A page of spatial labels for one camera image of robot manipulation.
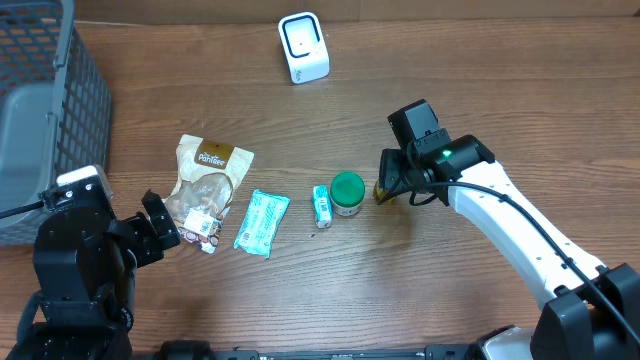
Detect brown labelled food package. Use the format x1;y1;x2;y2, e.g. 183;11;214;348
164;134;254;254

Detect teal tissue pack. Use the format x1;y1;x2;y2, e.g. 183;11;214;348
312;185;333;229

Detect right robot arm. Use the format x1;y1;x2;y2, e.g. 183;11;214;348
374;100;639;360

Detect grey plastic mesh basket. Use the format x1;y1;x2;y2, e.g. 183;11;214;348
0;0;113;247

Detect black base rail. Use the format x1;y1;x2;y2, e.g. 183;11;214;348
132;339;531;360

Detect white barcode scanner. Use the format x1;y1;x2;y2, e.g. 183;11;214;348
278;11;330;85

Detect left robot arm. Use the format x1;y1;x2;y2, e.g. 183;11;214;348
8;188;180;360

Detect white green snack package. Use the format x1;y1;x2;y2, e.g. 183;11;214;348
234;189;290;258

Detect green lid white jar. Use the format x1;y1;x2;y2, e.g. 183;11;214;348
329;172;365;217

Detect yellow oil bottle silver cap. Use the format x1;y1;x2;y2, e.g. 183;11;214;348
373;181;396;205

